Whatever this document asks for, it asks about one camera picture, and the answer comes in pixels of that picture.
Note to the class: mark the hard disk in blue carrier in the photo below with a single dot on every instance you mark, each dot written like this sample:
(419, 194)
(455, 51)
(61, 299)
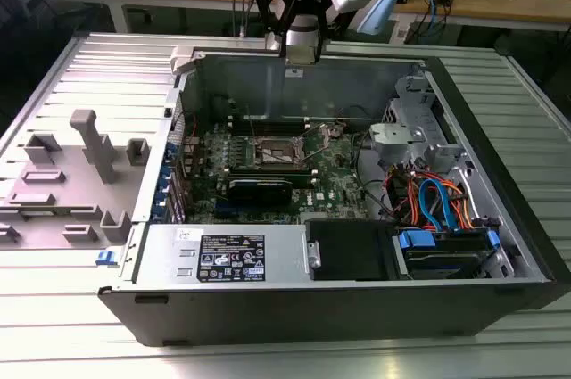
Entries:
(441, 254)

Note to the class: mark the green RAM stick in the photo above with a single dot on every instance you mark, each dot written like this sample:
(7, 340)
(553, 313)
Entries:
(267, 170)

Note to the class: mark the silver metal drive cage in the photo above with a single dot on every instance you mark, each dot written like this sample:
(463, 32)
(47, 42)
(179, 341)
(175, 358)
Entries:
(401, 138)

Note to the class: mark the black graphics card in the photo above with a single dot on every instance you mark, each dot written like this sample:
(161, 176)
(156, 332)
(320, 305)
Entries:
(259, 191)

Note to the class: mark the gray plastic parts rack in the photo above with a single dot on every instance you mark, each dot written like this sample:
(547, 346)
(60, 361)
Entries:
(76, 194)

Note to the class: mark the coin cell battery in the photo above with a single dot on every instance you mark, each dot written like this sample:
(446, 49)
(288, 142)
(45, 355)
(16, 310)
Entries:
(337, 131)

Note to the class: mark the dark RAM stick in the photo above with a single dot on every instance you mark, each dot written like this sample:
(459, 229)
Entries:
(285, 121)

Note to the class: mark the blue slot retainer strip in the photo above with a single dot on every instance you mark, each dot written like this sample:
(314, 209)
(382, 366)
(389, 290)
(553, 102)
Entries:
(163, 183)

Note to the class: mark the CPU socket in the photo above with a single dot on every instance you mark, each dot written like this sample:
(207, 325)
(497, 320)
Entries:
(274, 151)

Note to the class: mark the blue case latch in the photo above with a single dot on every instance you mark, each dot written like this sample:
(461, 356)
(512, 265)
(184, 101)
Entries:
(106, 257)

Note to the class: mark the green motherboard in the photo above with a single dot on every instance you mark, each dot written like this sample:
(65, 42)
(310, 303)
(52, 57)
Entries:
(330, 183)

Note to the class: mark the black rating label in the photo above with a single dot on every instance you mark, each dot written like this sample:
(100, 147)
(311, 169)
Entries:
(232, 258)

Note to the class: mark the black plastic shroud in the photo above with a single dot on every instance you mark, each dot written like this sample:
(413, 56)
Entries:
(343, 249)

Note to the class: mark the black open PC case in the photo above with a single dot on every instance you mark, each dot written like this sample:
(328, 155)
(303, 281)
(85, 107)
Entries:
(267, 312)

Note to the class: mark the silver power supply unit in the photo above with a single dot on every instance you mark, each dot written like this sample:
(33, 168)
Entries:
(160, 258)

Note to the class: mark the silver square CPU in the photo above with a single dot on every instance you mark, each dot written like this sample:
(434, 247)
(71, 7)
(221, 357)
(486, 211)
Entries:
(302, 55)

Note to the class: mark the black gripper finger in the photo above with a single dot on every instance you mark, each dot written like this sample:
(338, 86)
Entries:
(320, 40)
(273, 41)

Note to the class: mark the dark office chair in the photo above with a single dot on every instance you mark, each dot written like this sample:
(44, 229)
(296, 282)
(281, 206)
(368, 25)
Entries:
(53, 31)

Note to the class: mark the small white sticker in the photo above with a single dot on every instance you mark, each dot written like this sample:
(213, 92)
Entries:
(187, 234)

